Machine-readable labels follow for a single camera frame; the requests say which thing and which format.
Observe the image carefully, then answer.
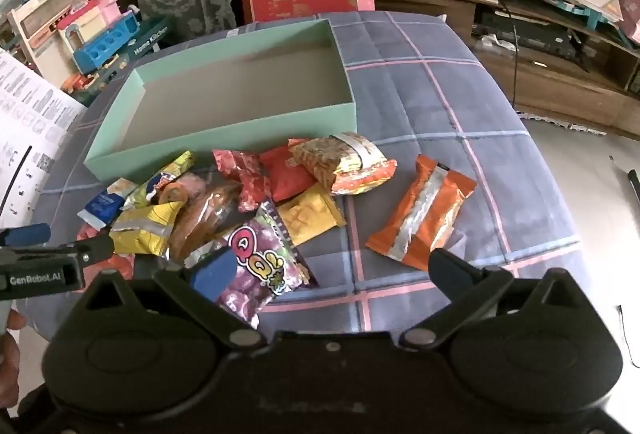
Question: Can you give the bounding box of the person's left hand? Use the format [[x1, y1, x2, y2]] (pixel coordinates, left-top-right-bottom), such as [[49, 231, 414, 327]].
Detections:
[[0, 332, 20, 408]]

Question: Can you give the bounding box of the yellow silver snack packet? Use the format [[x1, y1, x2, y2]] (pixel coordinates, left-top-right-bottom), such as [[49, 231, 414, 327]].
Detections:
[[110, 201, 184, 256]]

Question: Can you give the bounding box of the clear brown snack bag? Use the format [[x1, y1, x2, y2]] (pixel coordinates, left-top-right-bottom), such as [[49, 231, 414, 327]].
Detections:
[[167, 180, 241, 264]]

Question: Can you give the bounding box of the purple grape candy bag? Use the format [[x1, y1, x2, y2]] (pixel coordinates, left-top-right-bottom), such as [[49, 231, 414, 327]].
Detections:
[[212, 199, 318, 328]]

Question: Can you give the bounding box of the orange silver snack packet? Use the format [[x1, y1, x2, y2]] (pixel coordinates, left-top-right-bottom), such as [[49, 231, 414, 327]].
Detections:
[[366, 154, 477, 272]]

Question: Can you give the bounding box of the mint green cardboard box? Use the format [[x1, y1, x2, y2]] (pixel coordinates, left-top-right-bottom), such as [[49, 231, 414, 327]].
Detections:
[[85, 19, 357, 180]]

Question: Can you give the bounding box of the toy kitchen playset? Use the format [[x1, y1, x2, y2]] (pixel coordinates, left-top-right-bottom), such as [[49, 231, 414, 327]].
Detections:
[[1, 0, 174, 107]]

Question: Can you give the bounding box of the white instruction sheet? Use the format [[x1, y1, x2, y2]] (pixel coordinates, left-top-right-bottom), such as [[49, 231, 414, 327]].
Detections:
[[0, 50, 86, 228]]

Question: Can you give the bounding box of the yellow green long packet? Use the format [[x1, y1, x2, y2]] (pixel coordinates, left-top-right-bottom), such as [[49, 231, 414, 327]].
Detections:
[[122, 150, 195, 211]]

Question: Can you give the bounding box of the yellow biscuit packet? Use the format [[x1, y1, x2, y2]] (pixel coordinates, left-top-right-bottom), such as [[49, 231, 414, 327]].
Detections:
[[278, 184, 346, 246]]

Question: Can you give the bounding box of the wooden tv shelf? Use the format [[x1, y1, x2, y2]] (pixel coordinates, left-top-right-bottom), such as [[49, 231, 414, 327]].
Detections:
[[375, 0, 639, 137]]

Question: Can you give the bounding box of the red patterned candy packet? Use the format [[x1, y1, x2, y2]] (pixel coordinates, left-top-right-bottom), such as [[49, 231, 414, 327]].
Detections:
[[212, 149, 271, 213]]

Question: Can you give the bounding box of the red square snack packet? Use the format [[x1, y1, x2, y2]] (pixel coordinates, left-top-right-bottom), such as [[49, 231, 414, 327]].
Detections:
[[258, 138, 317, 202]]

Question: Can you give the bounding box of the orange peanut snack packet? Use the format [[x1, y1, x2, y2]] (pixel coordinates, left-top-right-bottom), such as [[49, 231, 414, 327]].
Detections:
[[288, 132, 397, 196]]

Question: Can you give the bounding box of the blue white snack packet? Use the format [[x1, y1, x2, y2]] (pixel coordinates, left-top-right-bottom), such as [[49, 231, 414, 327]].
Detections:
[[77, 178, 137, 230]]

